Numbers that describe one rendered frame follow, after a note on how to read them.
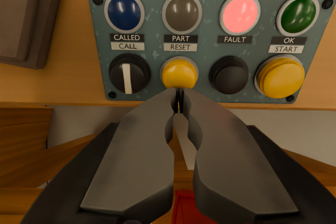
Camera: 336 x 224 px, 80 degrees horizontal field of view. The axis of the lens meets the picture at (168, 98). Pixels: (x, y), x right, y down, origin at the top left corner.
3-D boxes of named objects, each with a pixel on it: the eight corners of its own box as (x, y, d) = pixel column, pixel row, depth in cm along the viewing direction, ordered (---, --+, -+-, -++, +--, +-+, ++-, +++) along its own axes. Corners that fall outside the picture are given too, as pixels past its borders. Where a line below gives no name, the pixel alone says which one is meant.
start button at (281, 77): (290, 93, 15) (299, 101, 14) (252, 92, 15) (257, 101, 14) (305, 56, 14) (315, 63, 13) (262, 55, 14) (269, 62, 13)
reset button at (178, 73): (194, 88, 15) (196, 96, 14) (162, 87, 15) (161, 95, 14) (197, 57, 14) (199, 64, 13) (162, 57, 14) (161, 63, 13)
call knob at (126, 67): (149, 88, 15) (147, 97, 14) (114, 88, 15) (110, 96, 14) (147, 55, 14) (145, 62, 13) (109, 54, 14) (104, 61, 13)
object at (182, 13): (198, 33, 13) (201, 24, 12) (163, 32, 13) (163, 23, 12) (198, 5, 13) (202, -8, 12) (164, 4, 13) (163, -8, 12)
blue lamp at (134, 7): (143, 32, 13) (140, 23, 12) (109, 31, 13) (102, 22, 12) (144, 4, 13) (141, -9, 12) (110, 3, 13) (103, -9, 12)
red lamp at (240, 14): (252, 34, 13) (262, 25, 12) (218, 33, 13) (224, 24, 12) (252, 6, 13) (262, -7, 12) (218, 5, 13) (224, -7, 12)
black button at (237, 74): (241, 89, 15) (246, 97, 14) (209, 88, 15) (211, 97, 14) (248, 58, 14) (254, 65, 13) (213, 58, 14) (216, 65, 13)
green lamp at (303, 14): (307, 35, 13) (324, 26, 12) (272, 34, 13) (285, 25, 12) (306, 7, 13) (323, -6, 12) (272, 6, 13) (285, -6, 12)
